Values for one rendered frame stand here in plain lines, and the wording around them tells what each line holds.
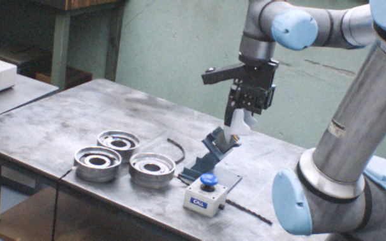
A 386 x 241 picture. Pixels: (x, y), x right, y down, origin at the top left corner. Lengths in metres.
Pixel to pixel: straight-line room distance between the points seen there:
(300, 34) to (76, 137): 0.66
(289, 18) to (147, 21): 2.07
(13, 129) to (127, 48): 1.78
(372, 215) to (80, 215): 0.86
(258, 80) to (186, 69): 1.82
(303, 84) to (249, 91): 1.60
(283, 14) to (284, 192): 0.34
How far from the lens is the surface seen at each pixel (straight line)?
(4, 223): 1.61
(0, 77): 2.03
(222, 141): 1.35
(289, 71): 2.86
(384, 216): 1.10
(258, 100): 1.28
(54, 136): 1.50
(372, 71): 0.88
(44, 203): 1.70
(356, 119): 0.91
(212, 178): 1.24
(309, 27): 1.13
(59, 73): 2.88
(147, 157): 1.38
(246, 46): 1.24
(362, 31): 1.13
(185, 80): 3.09
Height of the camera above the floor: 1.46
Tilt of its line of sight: 23 degrees down
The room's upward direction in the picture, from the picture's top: 10 degrees clockwise
